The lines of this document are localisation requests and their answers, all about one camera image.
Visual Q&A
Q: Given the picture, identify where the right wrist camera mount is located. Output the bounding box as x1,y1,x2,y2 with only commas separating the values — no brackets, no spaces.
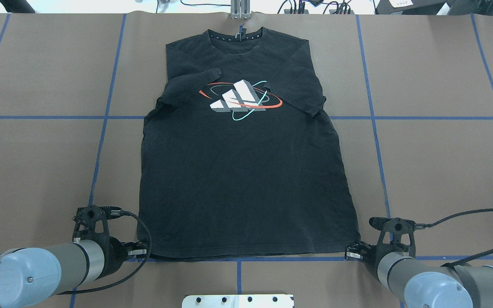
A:
368,217,416,258

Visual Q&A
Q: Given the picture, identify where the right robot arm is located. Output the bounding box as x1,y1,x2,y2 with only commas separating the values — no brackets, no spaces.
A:
345,242,493,308

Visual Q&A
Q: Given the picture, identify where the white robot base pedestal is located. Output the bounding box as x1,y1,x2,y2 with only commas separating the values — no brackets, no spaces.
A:
181,294,295,308

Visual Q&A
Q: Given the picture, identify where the aluminium profile post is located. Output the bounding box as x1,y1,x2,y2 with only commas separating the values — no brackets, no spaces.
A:
230,0,252,20

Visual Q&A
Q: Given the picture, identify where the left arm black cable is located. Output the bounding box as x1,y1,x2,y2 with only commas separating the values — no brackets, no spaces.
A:
56,208,152,296

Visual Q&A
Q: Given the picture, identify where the black graphic t-shirt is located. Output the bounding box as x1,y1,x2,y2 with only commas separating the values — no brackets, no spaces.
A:
137,27,360,259

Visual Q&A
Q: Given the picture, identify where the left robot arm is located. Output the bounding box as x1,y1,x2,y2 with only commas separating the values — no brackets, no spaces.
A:
0,237,148,308

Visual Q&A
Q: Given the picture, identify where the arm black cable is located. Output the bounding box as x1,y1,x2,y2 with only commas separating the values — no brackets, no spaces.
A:
56,208,152,296
413,208,493,268

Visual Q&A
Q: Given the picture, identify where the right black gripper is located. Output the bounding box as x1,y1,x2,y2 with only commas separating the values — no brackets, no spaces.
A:
344,242,386,274

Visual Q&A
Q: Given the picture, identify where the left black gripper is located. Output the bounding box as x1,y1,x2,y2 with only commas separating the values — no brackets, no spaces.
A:
101,237,148,274

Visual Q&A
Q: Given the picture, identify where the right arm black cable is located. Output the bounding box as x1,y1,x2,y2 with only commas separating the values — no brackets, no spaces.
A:
413,208,493,268

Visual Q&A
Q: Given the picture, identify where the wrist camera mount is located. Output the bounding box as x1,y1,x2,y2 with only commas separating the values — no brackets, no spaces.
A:
368,217,416,258
72,204,122,246

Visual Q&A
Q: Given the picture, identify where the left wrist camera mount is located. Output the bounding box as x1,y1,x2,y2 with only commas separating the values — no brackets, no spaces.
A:
72,204,122,246

